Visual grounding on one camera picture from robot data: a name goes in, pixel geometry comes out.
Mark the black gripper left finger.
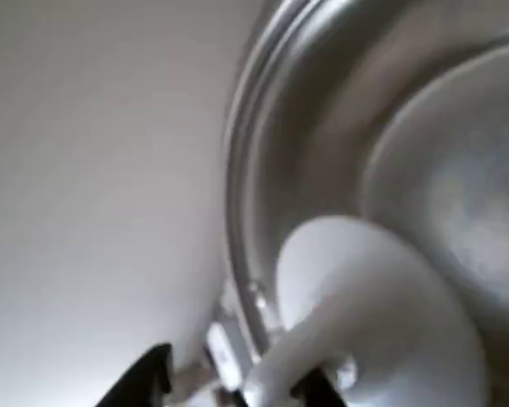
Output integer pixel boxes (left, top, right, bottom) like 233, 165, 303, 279
96, 342, 174, 407

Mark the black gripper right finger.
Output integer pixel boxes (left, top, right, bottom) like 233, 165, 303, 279
291, 365, 349, 407

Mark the glass lid with white knob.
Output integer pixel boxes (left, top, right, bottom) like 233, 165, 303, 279
237, 0, 509, 407

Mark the white rice cooker body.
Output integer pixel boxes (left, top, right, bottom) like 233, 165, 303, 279
203, 279, 260, 407

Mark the steel inner cooking pot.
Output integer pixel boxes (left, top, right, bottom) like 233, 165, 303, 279
224, 0, 509, 407

